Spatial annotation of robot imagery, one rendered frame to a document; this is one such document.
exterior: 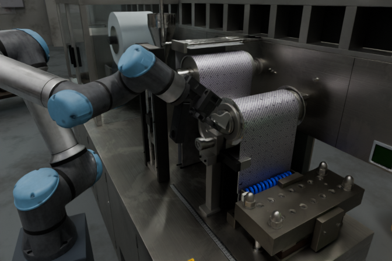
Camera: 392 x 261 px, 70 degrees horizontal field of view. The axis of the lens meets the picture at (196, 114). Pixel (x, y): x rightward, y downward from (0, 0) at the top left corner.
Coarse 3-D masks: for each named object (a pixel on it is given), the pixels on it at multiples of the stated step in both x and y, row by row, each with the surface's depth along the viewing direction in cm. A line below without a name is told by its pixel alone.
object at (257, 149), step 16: (288, 128) 91; (240, 144) 82; (256, 144) 85; (272, 144) 89; (288, 144) 94; (256, 160) 88; (272, 160) 92; (288, 160) 97; (240, 176) 86; (256, 176) 90; (272, 176) 95; (240, 192) 89
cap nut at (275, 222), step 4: (272, 212) 74; (276, 212) 73; (272, 216) 74; (276, 216) 73; (280, 216) 73; (272, 220) 74; (276, 220) 73; (280, 220) 73; (268, 224) 75; (272, 224) 74; (276, 224) 73; (280, 224) 74; (276, 228) 74; (280, 228) 74
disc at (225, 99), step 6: (222, 102) 85; (228, 102) 82; (234, 102) 80; (234, 108) 80; (240, 114) 78; (240, 120) 79; (240, 126) 79; (240, 132) 80; (240, 138) 81; (234, 144) 84
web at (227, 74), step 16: (208, 64) 97; (224, 64) 100; (240, 64) 103; (208, 80) 97; (224, 80) 101; (240, 80) 105; (224, 96) 104; (240, 96) 108; (256, 96) 87; (272, 96) 88; (288, 96) 90; (256, 112) 82; (272, 112) 85; (288, 112) 88; (192, 128) 119; (256, 128) 83; (272, 128) 87; (192, 144) 122; (224, 144) 132; (192, 160) 125
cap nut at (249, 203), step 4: (248, 192) 81; (248, 196) 80; (252, 196) 80; (244, 200) 82; (248, 200) 80; (252, 200) 80; (244, 204) 82; (248, 204) 81; (252, 204) 80; (248, 208) 81; (252, 208) 81
